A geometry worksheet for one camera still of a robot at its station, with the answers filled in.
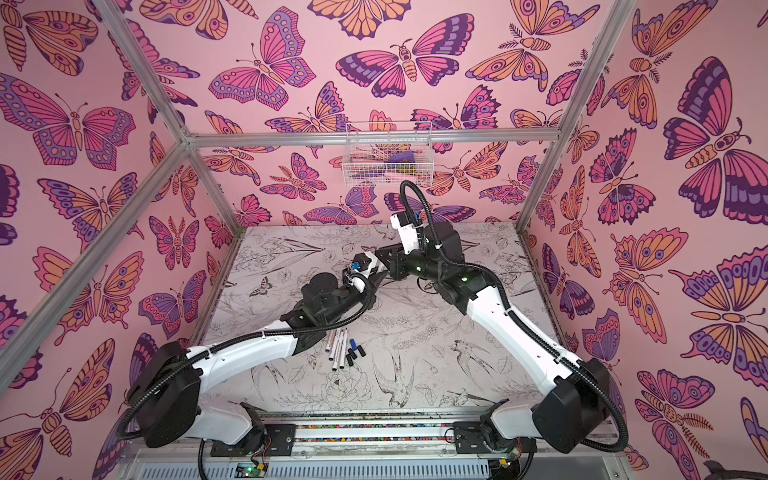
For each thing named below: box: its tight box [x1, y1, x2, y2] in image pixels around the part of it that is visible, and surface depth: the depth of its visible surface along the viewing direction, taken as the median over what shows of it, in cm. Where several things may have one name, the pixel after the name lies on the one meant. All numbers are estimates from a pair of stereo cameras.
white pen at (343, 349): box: [339, 328, 349, 369], surface depth 89 cm
